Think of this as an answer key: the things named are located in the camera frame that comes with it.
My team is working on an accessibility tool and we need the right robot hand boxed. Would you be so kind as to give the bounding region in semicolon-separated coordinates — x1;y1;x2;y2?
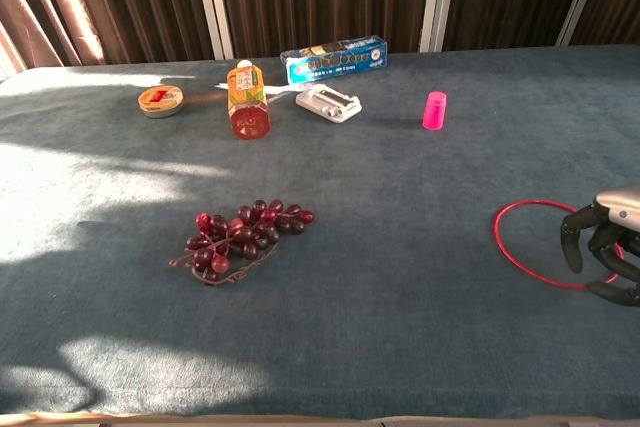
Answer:
559;185;640;308

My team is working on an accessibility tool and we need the thin red ring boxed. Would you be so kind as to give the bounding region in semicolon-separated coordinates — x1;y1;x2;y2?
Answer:
493;199;626;291

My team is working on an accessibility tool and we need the pink plastic cylinder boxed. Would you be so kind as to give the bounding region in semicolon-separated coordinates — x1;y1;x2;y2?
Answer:
421;90;448;132

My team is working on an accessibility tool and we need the blue felt table cover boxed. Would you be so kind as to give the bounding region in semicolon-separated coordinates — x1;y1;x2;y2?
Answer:
0;44;640;421

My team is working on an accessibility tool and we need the white battery charger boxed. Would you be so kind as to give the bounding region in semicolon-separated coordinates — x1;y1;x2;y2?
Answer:
294;85;364;124

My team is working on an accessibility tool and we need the blue cookie box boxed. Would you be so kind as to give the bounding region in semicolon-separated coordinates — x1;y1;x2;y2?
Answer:
279;35;390;86

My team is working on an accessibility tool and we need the dark red grape bunch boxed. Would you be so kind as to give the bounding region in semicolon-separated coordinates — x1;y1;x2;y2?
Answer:
168;199;316;287

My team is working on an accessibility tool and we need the orange juice bottle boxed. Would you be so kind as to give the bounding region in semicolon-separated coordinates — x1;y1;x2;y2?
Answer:
226;60;272;141

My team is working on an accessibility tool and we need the round orange tin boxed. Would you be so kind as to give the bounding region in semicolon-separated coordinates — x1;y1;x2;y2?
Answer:
137;84;185;119

